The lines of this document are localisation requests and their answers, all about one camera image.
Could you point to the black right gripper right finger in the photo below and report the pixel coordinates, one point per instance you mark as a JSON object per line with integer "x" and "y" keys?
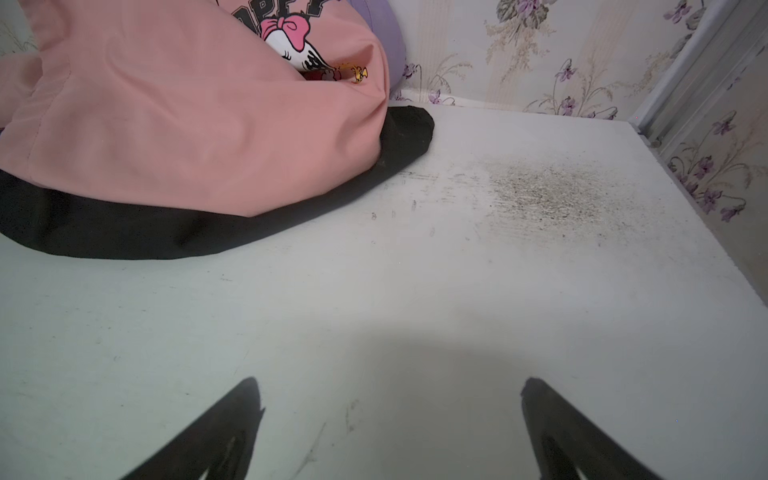
{"x": 567, "y": 445}

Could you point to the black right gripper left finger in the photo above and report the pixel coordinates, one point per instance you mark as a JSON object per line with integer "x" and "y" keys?
{"x": 219, "y": 444}

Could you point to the black cloth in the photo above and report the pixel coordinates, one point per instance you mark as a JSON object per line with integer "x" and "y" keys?
{"x": 67, "y": 225}

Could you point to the purple cloth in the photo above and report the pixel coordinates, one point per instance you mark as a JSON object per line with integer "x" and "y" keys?
{"x": 381, "y": 19}

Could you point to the pink printed sweatshirt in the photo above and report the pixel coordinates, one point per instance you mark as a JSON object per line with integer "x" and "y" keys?
{"x": 231, "y": 107}

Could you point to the aluminium frame post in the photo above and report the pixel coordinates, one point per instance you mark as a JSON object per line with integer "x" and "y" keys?
{"x": 725, "y": 38}

